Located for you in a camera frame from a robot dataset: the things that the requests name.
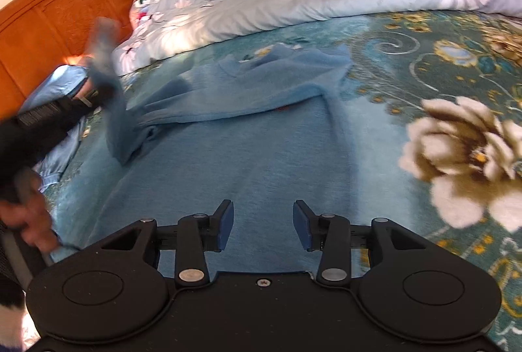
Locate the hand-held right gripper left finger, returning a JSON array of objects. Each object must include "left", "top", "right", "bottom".
[{"left": 99, "top": 199, "right": 236, "bottom": 288}]

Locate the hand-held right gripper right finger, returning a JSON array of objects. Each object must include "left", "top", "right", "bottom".
[{"left": 293, "top": 199, "right": 430, "bottom": 290}]

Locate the light blue knit garment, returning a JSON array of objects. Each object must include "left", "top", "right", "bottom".
[{"left": 53, "top": 17, "right": 360, "bottom": 280}]

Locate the person's left hand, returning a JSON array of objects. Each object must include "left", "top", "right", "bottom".
[{"left": 0, "top": 191, "right": 58, "bottom": 252}]

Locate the blue pillow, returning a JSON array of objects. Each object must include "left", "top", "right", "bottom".
[{"left": 18, "top": 64, "right": 89, "bottom": 190}]

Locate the wooden bed headboard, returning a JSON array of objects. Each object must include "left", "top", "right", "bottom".
[{"left": 0, "top": 0, "right": 172, "bottom": 120}]

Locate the teal floral blanket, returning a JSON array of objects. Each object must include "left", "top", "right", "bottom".
[{"left": 41, "top": 9, "right": 522, "bottom": 352}]

